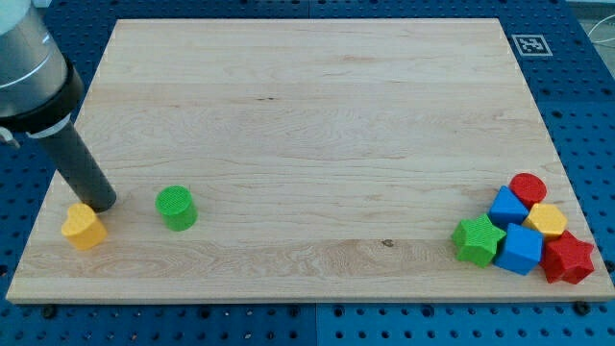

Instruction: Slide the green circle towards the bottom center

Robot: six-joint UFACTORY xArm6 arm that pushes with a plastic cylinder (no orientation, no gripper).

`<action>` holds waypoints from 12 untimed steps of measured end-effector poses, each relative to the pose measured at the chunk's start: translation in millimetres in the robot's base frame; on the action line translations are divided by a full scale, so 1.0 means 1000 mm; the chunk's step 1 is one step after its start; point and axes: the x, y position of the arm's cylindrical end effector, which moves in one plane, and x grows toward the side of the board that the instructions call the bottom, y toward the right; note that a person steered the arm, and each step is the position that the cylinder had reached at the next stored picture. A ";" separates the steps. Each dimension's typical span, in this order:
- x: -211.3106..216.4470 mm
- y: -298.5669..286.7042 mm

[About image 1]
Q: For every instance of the red star block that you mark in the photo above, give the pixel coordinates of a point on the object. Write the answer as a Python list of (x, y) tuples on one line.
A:
[(567, 259)]

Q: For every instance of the green star block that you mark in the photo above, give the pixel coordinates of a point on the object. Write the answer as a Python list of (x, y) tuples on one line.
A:
[(477, 240)]

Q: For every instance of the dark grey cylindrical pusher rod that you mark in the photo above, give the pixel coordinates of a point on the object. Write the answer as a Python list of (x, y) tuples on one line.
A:
[(77, 166)]

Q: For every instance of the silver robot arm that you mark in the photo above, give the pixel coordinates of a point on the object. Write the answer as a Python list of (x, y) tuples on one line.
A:
[(40, 88)]

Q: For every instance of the light wooden board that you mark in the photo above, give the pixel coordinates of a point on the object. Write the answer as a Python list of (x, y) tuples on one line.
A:
[(329, 162)]

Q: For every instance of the blue cube block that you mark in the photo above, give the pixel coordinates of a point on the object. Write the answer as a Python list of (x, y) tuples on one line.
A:
[(521, 249)]

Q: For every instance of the white fiducial marker tag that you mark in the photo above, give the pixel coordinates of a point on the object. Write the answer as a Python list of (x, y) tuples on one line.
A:
[(532, 45)]

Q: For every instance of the green cylinder block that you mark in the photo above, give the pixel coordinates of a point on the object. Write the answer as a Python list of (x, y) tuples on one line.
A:
[(176, 208)]

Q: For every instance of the yellow hexagon block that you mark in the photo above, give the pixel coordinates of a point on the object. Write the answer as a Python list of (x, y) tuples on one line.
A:
[(546, 219)]

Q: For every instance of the yellow heart block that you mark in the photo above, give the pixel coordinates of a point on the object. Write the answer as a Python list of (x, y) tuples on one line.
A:
[(82, 227)]

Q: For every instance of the red cylinder block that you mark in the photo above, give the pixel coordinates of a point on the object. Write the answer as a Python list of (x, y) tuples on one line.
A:
[(528, 188)]

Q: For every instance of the blue triangle block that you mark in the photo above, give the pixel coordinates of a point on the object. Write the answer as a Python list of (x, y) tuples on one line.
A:
[(507, 208)]

